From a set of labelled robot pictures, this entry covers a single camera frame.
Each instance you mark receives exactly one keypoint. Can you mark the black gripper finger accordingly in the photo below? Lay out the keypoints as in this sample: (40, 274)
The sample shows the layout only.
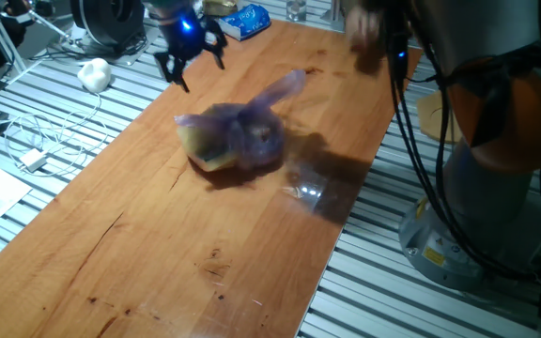
(220, 44)
(174, 70)

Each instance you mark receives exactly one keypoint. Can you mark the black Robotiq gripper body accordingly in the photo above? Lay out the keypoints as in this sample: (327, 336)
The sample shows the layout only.
(186, 35)

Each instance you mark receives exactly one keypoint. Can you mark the purple plastic bag of things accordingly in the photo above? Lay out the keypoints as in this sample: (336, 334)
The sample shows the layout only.
(247, 133)

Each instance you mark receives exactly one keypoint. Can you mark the black silver handheld controller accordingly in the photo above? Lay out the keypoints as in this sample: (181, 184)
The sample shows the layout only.
(40, 21)

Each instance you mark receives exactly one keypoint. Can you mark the bystander right hand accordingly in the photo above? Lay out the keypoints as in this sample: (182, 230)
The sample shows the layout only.
(364, 28)

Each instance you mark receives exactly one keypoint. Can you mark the yellow snack packet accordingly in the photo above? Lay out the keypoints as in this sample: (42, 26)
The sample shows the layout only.
(219, 7)

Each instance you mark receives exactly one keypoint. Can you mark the blue tissue pack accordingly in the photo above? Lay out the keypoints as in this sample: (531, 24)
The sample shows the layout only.
(249, 21)

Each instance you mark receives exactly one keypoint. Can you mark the white lumpy plastic object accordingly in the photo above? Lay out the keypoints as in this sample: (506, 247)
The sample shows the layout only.
(94, 75)

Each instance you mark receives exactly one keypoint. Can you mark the black round drum device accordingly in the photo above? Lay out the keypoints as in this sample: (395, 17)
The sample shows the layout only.
(106, 21)

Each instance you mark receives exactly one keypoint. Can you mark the clear drinking glass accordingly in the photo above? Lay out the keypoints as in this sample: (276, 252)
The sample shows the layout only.
(296, 9)

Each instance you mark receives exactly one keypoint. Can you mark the white charger adapter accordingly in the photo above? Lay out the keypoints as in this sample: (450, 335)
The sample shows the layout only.
(33, 160)

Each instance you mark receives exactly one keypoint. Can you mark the brown wooden board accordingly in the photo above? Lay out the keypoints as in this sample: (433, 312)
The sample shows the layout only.
(134, 244)

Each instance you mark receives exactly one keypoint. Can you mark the light wooden block piece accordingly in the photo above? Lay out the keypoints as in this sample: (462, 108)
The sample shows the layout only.
(432, 119)

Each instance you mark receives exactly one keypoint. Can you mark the grey metal base plate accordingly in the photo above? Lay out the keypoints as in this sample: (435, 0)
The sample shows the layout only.
(129, 54)

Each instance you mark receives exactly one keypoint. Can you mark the metal stand post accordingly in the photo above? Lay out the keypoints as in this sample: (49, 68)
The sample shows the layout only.
(337, 10)

